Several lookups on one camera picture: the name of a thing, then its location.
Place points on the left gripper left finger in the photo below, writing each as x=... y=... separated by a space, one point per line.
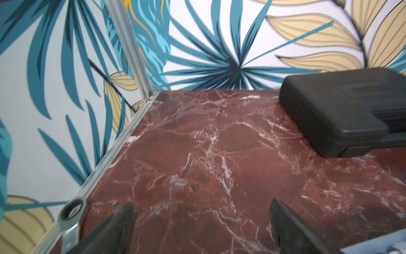
x=113 y=236

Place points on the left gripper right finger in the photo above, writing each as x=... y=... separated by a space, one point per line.
x=295 y=236

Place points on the blue plastic storage tray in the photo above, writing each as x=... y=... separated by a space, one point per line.
x=393 y=243

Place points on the black plastic tool case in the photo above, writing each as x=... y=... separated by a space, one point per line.
x=350 y=113

